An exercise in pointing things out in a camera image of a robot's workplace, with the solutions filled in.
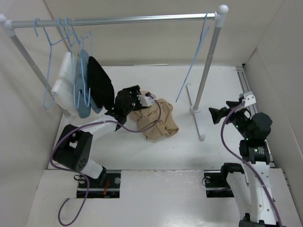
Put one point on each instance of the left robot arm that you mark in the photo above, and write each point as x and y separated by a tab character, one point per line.
72	151

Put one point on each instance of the blue shirt on hanger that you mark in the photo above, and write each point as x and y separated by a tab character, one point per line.
83	99

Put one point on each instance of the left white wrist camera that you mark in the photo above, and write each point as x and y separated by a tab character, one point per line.
146	101

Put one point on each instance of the light blue wire hanger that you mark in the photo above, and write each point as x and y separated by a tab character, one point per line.
203	34

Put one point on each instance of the black shirt on hanger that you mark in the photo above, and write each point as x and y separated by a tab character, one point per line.
101	87

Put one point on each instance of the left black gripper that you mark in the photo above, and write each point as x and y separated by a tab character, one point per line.
134	91

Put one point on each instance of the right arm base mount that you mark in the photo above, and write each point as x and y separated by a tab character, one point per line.
215	185

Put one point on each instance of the white shirt on hanger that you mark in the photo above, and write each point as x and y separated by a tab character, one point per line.
63	89

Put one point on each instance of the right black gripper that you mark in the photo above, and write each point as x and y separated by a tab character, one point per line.
217	114

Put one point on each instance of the empty light blue hanger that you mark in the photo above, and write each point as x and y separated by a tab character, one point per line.
48	95

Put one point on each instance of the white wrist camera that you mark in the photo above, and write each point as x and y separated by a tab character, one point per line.
247	99
146	101

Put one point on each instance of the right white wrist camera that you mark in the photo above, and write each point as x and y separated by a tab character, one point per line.
247	99

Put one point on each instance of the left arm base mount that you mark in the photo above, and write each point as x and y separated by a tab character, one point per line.
108	187

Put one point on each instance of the metal clothes rack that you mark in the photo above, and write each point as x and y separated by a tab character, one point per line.
9	27

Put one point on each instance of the beige t shirt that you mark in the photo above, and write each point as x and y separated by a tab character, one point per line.
156	121

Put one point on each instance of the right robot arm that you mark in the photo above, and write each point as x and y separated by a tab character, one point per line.
249	180

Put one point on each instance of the aluminium rail on table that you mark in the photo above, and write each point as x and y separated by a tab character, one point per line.
246	88

